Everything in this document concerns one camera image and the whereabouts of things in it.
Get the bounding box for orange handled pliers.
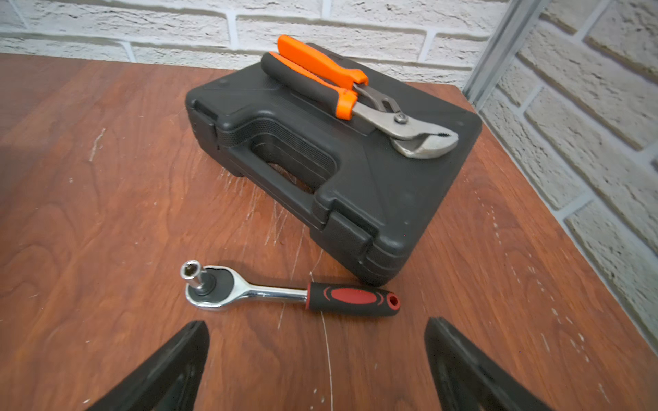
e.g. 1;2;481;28
260;35;459;159

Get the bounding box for chrome ratchet wrench red handle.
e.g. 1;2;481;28
180;260;401;318

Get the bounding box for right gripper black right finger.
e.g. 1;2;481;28
424;318;550;410

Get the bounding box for aluminium corner profile right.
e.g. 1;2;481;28
462;0;552;111

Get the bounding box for black plastic tool case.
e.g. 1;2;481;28
185;64;483;287

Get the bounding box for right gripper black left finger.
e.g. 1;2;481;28
89;320;210;410

